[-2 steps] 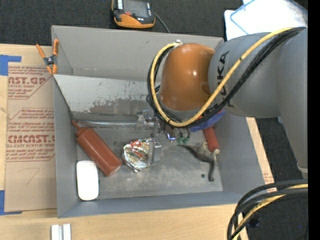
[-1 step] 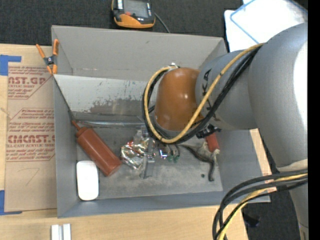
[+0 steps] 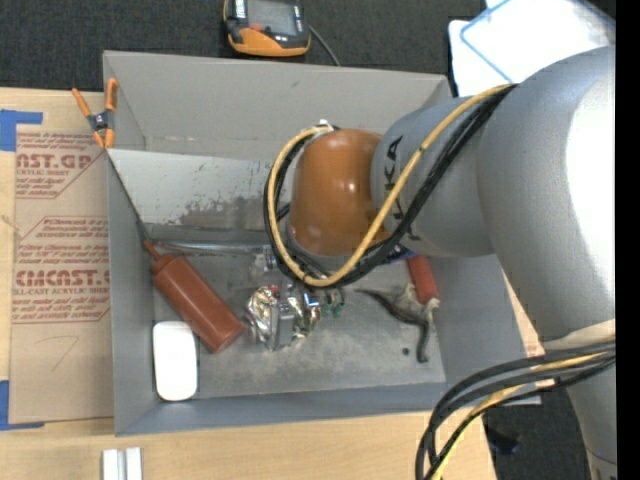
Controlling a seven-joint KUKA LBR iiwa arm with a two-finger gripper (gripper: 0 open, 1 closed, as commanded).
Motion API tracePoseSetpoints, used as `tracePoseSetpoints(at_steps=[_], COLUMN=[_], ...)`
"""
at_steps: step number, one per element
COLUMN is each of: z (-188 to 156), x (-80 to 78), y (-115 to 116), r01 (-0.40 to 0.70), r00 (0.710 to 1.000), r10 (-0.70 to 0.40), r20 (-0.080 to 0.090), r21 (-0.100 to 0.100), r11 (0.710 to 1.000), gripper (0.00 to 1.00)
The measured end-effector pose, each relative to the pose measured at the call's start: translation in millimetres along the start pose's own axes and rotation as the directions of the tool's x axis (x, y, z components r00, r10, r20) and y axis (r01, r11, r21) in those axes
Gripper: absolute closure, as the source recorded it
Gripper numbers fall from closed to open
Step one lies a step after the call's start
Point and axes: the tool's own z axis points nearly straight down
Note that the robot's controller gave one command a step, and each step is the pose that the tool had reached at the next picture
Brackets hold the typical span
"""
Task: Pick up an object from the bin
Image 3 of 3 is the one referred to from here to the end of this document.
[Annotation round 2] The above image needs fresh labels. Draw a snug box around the red-brown squeeze bottle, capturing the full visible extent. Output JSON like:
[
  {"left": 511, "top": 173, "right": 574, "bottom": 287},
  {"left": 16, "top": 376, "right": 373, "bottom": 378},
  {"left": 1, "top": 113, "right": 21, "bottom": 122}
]
[{"left": 143, "top": 240, "right": 247, "bottom": 355}]

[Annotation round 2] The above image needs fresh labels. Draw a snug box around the grey metal bin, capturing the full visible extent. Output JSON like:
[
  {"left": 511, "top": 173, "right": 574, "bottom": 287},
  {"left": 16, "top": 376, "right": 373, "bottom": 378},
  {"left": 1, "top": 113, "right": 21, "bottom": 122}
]
[{"left": 102, "top": 50, "right": 545, "bottom": 437}]

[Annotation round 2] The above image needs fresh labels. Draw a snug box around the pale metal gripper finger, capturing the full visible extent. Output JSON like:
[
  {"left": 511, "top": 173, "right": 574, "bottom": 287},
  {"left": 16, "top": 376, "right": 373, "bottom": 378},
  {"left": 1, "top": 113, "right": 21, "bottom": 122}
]
[{"left": 273, "top": 303, "right": 297, "bottom": 351}]

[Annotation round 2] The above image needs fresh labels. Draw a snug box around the clear glass thing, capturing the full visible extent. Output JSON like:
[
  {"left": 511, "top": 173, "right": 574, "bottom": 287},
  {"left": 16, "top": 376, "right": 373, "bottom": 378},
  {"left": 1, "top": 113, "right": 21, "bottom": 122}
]
[{"left": 249, "top": 249, "right": 279, "bottom": 277}]

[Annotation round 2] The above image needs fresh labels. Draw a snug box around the red cylinder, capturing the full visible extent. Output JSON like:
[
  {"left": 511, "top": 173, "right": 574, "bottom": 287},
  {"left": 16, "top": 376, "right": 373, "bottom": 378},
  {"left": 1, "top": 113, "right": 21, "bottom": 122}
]
[{"left": 405, "top": 253, "right": 441, "bottom": 306}]

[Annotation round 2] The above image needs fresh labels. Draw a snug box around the grey toy lizard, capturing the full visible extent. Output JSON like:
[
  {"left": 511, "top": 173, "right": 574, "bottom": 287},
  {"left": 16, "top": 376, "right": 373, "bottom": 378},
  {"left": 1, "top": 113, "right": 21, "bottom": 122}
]
[{"left": 356, "top": 282, "right": 442, "bottom": 364}]

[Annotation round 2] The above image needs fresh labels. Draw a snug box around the brown cardboard board, red print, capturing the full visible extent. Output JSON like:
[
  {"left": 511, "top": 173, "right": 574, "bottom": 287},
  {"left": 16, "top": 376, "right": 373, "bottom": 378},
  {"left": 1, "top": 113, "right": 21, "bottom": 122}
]
[{"left": 0, "top": 86, "right": 117, "bottom": 432}]

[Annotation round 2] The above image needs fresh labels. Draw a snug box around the crumpled silver foil packet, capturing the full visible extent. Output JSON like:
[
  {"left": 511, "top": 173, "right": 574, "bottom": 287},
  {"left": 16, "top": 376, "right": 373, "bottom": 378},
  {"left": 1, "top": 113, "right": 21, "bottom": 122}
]
[{"left": 245, "top": 284, "right": 322, "bottom": 352}]

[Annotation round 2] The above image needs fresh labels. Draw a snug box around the white oval soap bar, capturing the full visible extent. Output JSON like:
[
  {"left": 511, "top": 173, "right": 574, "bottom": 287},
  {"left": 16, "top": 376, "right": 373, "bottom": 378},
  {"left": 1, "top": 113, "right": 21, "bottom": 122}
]
[{"left": 152, "top": 320, "right": 200, "bottom": 403}]

